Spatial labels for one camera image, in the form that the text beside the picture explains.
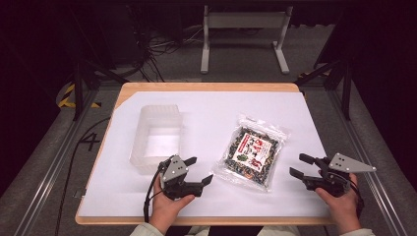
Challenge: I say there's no white paper sheet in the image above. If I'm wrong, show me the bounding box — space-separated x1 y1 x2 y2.
78 90 330 218

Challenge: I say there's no person's left hand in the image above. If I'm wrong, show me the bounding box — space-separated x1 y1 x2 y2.
149 176 197 235

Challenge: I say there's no yellow black striped tape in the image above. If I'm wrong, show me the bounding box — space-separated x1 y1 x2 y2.
57 83 102 109

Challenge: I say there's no black metal stand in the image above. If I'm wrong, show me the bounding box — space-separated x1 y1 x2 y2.
294 58 354 121
72 58 130 122

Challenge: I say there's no clear snack packet red label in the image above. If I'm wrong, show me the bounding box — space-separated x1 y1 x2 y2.
211 113 291 194

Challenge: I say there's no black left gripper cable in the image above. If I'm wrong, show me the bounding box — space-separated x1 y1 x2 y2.
143 162 165 224

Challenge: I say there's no wooden table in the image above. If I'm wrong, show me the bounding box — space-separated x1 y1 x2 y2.
75 82 332 227

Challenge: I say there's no person's right hand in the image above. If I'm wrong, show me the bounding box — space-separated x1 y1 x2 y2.
315 172 362 235

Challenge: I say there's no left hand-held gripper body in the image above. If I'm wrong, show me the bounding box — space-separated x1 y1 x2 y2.
158 154 203 201

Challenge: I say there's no white metal stand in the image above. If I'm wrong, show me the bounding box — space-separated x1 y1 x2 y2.
200 4 294 76

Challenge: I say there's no black floor cable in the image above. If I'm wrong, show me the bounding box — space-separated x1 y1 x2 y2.
53 116 112 236

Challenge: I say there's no bundle of black cables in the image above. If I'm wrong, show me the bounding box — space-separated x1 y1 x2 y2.
129 4 205 84

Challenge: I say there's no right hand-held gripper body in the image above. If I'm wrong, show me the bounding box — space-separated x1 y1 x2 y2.
303 152 378 199

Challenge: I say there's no translucent white plastic container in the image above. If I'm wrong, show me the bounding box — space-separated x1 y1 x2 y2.
129 103 184 176

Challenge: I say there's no aluminium rail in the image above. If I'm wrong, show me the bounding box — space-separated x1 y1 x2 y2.
13 88 100 236
327 88 410 236

